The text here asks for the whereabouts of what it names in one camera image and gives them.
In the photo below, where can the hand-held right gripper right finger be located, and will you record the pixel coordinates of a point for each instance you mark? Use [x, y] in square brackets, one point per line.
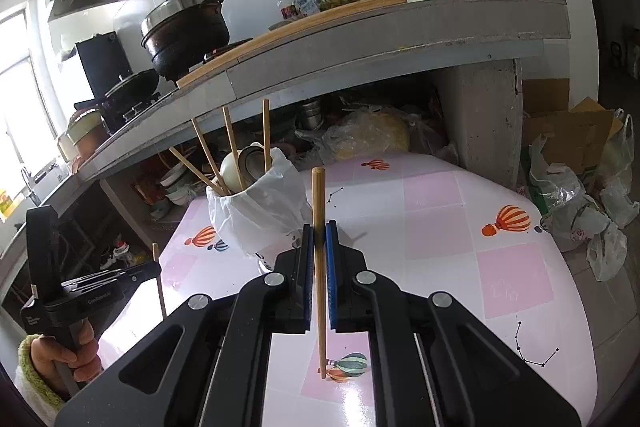
[332, 277]

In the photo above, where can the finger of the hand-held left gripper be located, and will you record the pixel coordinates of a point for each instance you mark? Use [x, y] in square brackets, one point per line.
[100, 276]
[142, 277]

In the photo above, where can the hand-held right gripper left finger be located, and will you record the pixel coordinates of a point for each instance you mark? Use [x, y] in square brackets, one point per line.
[308, 287]

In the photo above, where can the wooden chopstick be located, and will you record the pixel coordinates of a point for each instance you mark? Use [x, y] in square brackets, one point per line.
[266, 127]
[232, 137]
[161, 302]
[199, 171]
[318, 207]
[205, 149]

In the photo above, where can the steel utensil holder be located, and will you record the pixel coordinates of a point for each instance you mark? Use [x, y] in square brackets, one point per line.
[264, 263]

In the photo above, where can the white plastic soup ladle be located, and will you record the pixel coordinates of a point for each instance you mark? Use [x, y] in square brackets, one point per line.
[229, 172]

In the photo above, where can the person's left hand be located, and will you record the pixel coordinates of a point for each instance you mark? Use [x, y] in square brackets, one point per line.
[85, 357]

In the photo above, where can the cooking oil bottle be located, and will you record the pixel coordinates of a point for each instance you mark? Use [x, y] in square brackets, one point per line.
[121, 252]

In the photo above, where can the white plastic bag liner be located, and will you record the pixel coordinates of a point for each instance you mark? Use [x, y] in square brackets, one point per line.
[270, 207]

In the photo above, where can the stack of white bowls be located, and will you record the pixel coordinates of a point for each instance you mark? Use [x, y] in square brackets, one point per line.
[175, 187]

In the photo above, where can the brown enamel pot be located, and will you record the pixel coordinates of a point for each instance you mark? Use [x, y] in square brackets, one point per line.
[92, 147]

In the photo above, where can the cream enamel pot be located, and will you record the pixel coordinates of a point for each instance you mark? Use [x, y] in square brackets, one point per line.
[85, 124]

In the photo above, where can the plastic bag of yellow food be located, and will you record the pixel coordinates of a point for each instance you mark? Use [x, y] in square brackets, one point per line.
[365, 134]

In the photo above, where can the window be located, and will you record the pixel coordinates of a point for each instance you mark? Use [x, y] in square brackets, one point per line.
[15, 97]

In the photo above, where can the steel pot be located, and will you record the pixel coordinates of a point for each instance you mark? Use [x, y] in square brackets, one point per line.
[311, 114]

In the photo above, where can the gas stove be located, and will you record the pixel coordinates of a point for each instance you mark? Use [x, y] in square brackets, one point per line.
[127, 112]

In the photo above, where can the black wok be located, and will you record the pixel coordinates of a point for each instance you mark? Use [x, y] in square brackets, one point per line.
[135, 82]

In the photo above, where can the black rectangular panel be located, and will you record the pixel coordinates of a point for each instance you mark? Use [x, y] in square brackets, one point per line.
[102, 62]

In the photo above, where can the black cooking pot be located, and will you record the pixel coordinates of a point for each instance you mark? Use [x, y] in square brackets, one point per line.
[190, 49]

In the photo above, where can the grey concrete kitchen counter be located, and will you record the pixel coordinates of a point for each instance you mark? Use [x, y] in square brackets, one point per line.
[350, 37]

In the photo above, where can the wooden cutting board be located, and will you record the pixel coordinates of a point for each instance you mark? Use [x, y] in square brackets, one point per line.
[300, 27]

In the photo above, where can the knotted white plastic bag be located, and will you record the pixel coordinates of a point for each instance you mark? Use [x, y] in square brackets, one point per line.
[585, 232]

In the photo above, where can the steel pot lid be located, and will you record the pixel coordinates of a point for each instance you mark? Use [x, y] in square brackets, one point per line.
[175, 9]

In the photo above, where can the cardboard box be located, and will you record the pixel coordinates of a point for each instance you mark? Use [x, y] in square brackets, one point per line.
[565, 132]

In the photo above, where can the dark sauce bottle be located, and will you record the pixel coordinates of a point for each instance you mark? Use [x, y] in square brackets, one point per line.
[280, 4]

